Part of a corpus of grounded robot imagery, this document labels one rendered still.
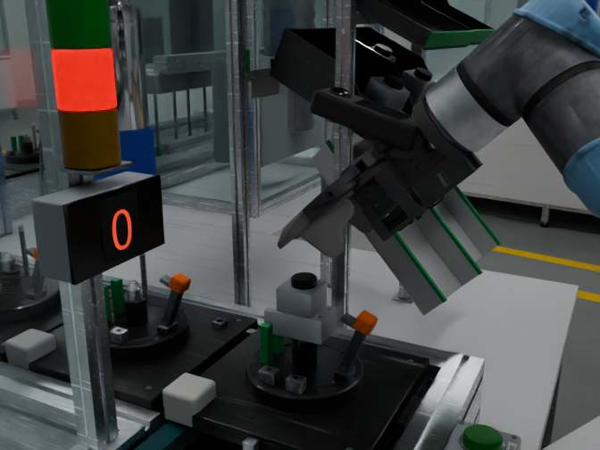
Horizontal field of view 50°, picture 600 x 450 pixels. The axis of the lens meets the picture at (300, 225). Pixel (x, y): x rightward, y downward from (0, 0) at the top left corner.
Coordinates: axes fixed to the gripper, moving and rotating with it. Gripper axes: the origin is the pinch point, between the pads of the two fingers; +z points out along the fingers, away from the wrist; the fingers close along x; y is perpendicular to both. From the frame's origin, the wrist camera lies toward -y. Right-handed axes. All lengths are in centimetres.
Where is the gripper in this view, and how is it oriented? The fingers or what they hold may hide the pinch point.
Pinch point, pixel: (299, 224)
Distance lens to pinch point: 72.6
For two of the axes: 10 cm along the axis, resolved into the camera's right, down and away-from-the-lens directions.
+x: 4.5, -2.7, 8.5
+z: -6.4, 5.6, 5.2
